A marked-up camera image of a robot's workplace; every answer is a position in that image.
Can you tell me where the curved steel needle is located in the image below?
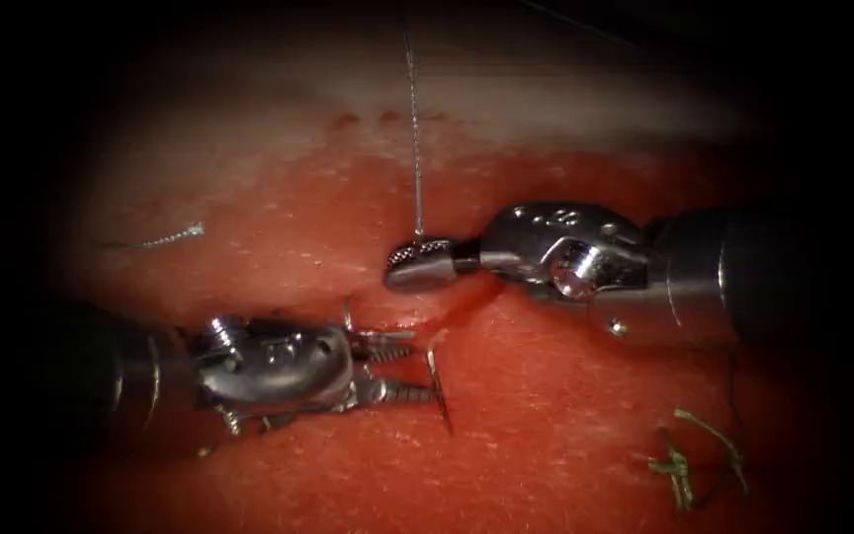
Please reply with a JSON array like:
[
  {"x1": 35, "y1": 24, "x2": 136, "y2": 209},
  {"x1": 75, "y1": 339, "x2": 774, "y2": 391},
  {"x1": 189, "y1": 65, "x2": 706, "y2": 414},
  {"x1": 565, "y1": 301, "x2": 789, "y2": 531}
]
[{"x1": 423, "y1": 345, "x2": 455, "y2": 437}]

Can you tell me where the short blue thread piece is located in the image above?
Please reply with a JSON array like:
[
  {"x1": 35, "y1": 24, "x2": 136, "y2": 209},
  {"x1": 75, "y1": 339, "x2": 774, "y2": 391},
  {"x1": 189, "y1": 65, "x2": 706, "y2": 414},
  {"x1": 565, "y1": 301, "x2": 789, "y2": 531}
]
[{"x1": 99, "y1": 222, "x2": 208, "y2": 251}]

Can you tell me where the left arm needle driver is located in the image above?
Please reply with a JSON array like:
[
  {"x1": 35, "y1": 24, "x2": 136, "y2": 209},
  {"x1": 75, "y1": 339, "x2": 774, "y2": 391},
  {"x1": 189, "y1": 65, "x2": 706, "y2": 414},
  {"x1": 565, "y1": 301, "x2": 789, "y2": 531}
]
[{"x1": 189, "y1": 313, "x2": 360, "y2": 439}]

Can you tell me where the right arm needle driver jaw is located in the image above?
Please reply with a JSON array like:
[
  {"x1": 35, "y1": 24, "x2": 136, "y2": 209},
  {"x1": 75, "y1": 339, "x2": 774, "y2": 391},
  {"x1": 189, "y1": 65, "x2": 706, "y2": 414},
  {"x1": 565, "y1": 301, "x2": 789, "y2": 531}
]
[
  {"x1": 383, "y1": 251, "x2": 483, "y2": 293},
  {"x1": 387, "y1": 236, "x2": 481, "y2": 270}
]

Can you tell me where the tissue pad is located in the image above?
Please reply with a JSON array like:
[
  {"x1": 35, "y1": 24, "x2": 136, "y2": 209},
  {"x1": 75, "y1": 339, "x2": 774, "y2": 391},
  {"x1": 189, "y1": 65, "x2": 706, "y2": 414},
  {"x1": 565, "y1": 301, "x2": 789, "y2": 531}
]
[{"x1": 48, "y1": 44, "x2": 843, "y2": 534}]

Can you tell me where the left arm needle driver jaw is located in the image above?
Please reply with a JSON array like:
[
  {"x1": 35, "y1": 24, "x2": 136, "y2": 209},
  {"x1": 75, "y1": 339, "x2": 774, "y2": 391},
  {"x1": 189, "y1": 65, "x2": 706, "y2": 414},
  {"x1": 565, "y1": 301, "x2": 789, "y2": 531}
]
[
  {"x1": 355, "y1": 377, "x2": 437, "y2": 408},
  {"x1": 349, "y1": 328, "x2": 419, "y2": 366}
]

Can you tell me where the right arm needle driver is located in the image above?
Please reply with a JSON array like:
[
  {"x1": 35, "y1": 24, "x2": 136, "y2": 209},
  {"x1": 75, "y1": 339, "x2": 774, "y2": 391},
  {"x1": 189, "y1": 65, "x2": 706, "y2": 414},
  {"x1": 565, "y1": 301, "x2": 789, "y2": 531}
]
[{"x1": 474, "y1": 201, "x2": 652, "y2": 304}]

